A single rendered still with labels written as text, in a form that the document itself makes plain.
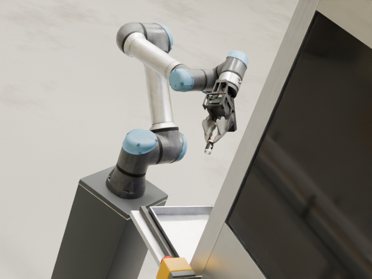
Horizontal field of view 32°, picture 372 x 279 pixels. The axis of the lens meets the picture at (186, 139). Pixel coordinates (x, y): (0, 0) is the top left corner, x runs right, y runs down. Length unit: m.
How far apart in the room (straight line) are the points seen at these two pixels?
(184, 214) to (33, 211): 1.44
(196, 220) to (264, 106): 0.79
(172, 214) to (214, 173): 2.20
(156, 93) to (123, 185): 0.37
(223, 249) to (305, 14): 0.63
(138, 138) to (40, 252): 1.15
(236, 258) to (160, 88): 0.97
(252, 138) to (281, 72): 0.18
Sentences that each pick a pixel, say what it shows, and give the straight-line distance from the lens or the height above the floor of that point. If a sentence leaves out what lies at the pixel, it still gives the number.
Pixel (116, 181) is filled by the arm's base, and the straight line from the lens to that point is 2.39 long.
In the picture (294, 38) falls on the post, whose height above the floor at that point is 1.72.
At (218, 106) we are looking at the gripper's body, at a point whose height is 1.33.
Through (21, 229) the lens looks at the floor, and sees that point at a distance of 3.41.
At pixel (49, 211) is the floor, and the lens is 3.57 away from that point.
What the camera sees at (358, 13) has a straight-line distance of 1.37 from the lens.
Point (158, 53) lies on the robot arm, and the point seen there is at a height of 1.33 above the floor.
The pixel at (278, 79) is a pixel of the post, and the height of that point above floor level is 1.61.
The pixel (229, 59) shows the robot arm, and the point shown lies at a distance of 2.16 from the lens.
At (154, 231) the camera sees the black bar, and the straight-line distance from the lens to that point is 2.10.
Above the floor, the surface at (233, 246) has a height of 1.18.
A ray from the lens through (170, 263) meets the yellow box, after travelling 1.78.
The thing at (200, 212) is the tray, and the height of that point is 0.89.
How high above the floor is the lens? 2.10
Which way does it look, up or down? 27 degrees down
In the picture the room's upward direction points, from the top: 20 degrees clockwise
